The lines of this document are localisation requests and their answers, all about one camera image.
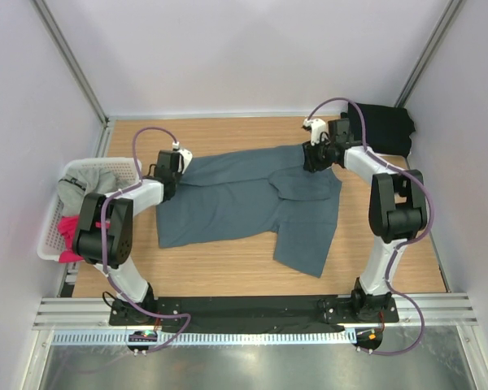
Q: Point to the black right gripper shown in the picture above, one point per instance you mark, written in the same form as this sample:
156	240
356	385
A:
311	164

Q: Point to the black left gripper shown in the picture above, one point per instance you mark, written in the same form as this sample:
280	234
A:
178	174

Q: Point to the blue-grey t-shirt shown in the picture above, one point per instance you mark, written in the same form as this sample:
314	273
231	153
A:
236	195

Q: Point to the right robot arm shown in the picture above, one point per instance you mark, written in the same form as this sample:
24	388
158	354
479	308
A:
397	209

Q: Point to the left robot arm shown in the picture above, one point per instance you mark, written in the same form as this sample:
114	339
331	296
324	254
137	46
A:
104	232

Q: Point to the white plastic basket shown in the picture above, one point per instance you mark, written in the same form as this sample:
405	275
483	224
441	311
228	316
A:
51	244

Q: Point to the folded black t-shirt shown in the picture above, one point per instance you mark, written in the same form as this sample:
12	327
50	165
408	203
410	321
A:
388	129

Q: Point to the grey t-shirt in basket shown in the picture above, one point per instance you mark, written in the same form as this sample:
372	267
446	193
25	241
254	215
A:
78	182

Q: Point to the pink t-shirt in basket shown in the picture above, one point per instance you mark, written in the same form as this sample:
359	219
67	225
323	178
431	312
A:
67	239

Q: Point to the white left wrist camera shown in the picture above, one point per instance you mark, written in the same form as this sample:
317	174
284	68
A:
186	156

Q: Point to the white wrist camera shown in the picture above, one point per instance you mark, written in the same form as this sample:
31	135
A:
186	156
318	129

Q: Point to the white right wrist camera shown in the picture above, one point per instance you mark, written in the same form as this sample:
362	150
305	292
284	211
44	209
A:
318	129

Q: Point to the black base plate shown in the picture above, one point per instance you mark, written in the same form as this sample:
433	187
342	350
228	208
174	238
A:
256	315

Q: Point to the aluminium frame rail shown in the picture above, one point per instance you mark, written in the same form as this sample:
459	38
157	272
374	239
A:
433	309

